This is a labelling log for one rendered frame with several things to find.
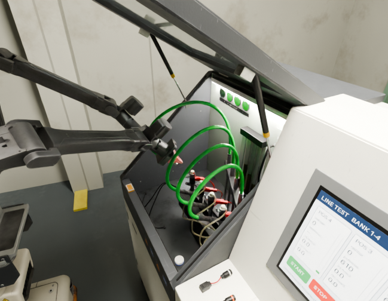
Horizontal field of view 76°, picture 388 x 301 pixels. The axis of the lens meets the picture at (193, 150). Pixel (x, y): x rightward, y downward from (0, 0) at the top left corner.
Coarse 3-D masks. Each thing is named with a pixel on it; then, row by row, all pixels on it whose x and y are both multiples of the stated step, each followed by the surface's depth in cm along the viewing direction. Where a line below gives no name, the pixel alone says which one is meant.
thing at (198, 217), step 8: (224, 168) 81; (240, 168) 86; (208, 176) 80; (240, 176) 88; (200, 184) 80; (240, 184) 91; (240, 192) 93; (192, 200) 81; (240, 200) 95; (192, 216) 85; (200, 216) 88; (208, 216) 91
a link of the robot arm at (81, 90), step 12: (0, 60) 79; (12, 60) 82; (24, 60) 85; (12, 72) 84; (24, 72) 85; (36, 72) 86; (48, 72) 89; (48, 84) 89; (60, 84) 91; (72, 84) 92; (72, 96) 94; (84, 96) 95; (96, 96) 96; (108, 96) 103; (96, 108) 98
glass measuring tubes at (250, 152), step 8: (240, 128) 110; (248, 128) 110; (248, 136) 107; (256, 136) 104; (248, 144) 110; (256, 144) 103; (264, 144) 101; (240, 152) 116; (248, 152) 112; (256, 152) 109; (264, 152) 105; (240, 160) 118; (248, 160) 114; (256, 160) 107; (248, 168) 118; (256, 168) 109; (248, 176) 116; (256, 176) 112; (248, 184) 118; (256, 184) 115; (248, 192) 122
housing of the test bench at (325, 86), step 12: (300, 72) 111; (312, 72) 111; (312, 84) 97; (324, 84) 97; (336, 84) 97; (348, 84) 97; (324, 96) 86; (360, 96) 86; (372, 96) 86; (384, 96) 89
